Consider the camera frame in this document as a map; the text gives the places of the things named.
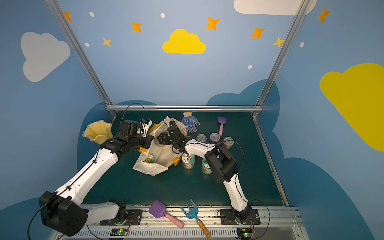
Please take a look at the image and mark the white canvas bag yellow handles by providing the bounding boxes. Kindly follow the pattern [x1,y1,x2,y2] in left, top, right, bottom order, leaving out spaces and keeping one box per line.
[133,118,187,176]

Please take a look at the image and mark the carrot label seed can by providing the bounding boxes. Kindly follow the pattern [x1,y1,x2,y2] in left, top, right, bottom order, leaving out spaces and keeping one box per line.
[182,154,196,170]

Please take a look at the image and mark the seed jar purple seeds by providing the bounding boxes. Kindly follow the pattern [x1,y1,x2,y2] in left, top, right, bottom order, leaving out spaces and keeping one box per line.
[196,134,207,143]

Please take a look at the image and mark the seed jar pink seeds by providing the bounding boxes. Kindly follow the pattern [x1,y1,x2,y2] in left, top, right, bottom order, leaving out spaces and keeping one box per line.
[210,133,221,144]

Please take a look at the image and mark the seed jar clear lid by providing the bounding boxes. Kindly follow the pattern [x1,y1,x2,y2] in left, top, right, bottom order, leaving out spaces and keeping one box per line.
[223,137,235,149]

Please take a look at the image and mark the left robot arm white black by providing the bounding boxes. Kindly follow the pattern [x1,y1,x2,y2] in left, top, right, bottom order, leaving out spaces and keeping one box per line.
[39,134,154,237]

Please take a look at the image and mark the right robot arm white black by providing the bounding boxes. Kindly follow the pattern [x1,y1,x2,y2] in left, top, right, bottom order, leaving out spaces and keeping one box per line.
[156,125,252,224]

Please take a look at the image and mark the blue white work glove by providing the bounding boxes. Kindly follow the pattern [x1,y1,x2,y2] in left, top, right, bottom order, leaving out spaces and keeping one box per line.
[182,112,200,133]

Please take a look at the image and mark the yellow ruffled vase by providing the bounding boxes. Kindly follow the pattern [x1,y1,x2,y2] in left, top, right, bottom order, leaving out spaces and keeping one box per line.
[82,120,113,145]

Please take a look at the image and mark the left circuit board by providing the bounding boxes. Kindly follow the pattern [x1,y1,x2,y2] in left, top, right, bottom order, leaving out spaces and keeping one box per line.
[110,229,129,237]

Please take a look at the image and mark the circuit board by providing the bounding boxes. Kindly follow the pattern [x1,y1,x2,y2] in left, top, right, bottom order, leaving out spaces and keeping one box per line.
[110,229,129,237]
[236,228,254,240]

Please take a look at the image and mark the right circuit board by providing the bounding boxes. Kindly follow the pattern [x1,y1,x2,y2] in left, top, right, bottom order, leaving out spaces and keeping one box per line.
[236,228,254,240]

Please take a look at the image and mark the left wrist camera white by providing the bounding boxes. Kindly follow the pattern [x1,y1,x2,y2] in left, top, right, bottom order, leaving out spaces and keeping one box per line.
[140,117,153,137]

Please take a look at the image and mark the aluminium back rail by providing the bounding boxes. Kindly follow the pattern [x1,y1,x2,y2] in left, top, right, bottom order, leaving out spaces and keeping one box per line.
[106,104,263,112]

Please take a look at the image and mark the small purple shovel pink handle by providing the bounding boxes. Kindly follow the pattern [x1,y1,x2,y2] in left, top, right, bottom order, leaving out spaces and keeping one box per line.
[218,117,227,137]

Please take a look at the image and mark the large purple shovel pink handle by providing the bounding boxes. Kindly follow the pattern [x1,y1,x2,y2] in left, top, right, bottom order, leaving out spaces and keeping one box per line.
[149,201,184,229]

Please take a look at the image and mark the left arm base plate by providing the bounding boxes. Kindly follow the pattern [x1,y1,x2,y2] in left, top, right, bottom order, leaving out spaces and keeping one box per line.
[100,209,143,226]

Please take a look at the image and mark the teal garden fork wooden handle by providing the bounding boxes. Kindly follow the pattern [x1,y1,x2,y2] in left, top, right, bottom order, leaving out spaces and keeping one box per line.
[181,199,212,239]

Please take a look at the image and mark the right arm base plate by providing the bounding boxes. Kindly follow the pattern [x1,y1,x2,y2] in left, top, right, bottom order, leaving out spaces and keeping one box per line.
[219,209,261,225]

